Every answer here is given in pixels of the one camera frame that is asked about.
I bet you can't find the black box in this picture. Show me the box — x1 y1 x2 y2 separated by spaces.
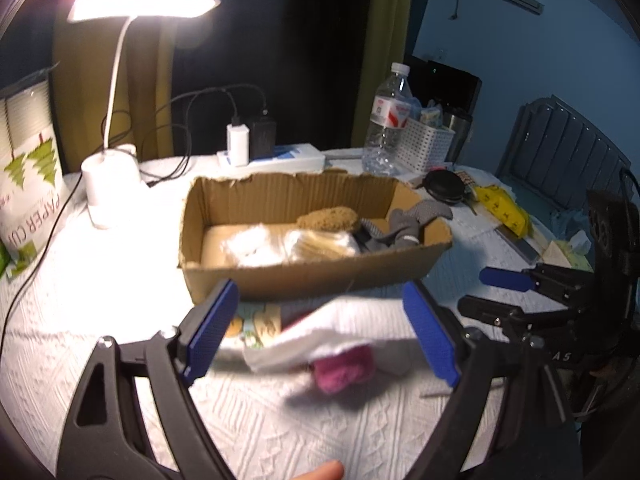
407 59 482 117

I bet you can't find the cartoon printed packet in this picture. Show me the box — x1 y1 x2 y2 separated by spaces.
226 302 293 352

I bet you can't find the olive curtain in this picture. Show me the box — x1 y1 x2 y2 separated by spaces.
349 0 417 150

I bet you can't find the metal ruler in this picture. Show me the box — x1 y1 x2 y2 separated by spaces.
494 224 542 264

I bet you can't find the black charger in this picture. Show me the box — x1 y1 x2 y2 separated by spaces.
248 117 277 160

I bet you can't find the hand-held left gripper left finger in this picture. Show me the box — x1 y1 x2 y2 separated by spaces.
56 279 241 480

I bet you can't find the black charger cable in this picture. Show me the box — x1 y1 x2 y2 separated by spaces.
131 86 269 188

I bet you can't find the clear water bottle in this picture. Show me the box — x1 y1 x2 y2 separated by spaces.
362 62 414 177

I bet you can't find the black round case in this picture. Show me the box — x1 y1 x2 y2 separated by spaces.
423 169 469 206

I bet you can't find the cardboard box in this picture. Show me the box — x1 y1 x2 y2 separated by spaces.
177 169 453 306

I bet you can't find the grey sock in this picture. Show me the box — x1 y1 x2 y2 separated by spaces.
356 199 454 254

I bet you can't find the white power strip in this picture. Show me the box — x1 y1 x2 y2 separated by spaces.
217 143 326 174

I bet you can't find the steel tumbler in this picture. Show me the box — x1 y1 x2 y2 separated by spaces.
444 109 474 164

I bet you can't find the tissue packet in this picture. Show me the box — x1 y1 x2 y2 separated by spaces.
541 231 595 269

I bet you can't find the pink fluffy cloth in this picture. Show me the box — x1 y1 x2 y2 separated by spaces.
311 344 377 394

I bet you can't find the clear plastic bag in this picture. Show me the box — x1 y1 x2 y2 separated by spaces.
221 224 362 267

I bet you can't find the brown sponge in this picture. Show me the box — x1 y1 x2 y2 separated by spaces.
296 205 362 234

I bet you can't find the white desk lamp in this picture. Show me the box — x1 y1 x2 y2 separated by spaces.
67 0 221 230

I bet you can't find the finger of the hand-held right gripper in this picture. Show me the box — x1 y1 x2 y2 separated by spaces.
457 295 576 333
479 263 595 307

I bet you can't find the paper cup bag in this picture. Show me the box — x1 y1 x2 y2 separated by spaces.
0 66 67 282

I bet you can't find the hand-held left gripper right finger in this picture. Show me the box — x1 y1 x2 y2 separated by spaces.
400 281 584 480

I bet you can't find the white plastic basket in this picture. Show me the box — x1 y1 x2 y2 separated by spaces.
396 109 456 174

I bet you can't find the grey slatted chair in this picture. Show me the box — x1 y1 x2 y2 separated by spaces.
495 94 634 223

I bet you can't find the yellow packet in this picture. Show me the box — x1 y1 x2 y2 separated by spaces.
473 185 532 239

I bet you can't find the white cloth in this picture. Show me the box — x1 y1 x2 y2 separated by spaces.
242 294 417 375

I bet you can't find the white charger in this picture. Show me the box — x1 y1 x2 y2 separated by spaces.
226 122 250 166

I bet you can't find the person's left hand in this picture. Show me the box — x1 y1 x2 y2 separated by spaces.
289 461 346 480

